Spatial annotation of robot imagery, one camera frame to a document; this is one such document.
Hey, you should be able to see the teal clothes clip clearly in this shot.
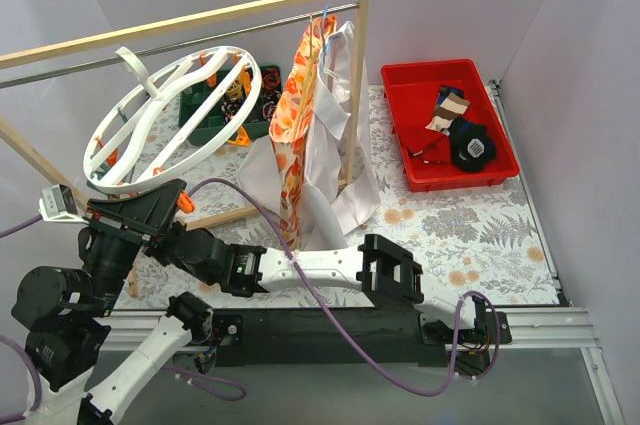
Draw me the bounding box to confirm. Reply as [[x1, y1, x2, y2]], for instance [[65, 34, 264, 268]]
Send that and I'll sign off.
[[91, 149, 118, 178]]

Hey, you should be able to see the red sock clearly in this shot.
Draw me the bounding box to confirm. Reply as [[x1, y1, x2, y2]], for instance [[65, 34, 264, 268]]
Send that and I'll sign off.
[[397, 126, 451, 164]]

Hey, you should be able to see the black sock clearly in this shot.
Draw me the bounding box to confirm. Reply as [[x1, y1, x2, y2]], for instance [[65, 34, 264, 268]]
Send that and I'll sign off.
[[448, 117, 497, 173], [436, 86, 469, 106]]

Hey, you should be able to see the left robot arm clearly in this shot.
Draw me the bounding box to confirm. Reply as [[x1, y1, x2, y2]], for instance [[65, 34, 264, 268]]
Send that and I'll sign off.
[[11, 179, 213, 424]]

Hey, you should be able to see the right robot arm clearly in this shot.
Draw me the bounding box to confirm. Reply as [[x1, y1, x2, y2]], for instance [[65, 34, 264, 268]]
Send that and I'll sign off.
[[144, 223, 489, 343]]

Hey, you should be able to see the white round clip hanger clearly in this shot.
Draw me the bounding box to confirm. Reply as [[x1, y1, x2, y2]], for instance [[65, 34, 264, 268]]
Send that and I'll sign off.
[[82, 45, 262, 195]]

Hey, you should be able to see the green compartment box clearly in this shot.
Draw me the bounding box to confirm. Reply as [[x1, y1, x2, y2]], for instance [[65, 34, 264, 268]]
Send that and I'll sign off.
[[179, 65, 282, 146]]

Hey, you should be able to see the orange clip rim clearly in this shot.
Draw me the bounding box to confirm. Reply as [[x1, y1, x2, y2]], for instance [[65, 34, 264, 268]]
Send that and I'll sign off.
[[227, 126, 251, 147]]

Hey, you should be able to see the orange floral dress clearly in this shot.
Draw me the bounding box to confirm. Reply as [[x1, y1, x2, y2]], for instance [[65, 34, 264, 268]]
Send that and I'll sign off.
[[269, 17, 322, 250]]

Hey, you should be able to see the black base bar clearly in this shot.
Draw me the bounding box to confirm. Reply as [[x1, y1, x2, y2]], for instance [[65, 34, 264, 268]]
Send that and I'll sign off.
[[214, 308, 449, 367]]

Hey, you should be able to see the white shirt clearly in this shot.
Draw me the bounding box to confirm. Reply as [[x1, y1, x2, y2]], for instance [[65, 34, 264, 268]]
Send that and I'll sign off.
[[236, 22, 381, 250]]

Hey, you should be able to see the red plastic tray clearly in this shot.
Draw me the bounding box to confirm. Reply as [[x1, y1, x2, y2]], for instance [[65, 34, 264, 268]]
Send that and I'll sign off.
[[381, 59, 519, 192]]

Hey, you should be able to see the wooden clothes rack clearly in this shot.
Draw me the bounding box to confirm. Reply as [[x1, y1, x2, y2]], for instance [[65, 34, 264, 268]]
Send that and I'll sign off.
[[1, 0, 370, 230]]

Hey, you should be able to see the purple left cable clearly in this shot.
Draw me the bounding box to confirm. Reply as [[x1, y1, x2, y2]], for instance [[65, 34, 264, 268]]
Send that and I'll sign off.
[[0, 214, 46, 425]]

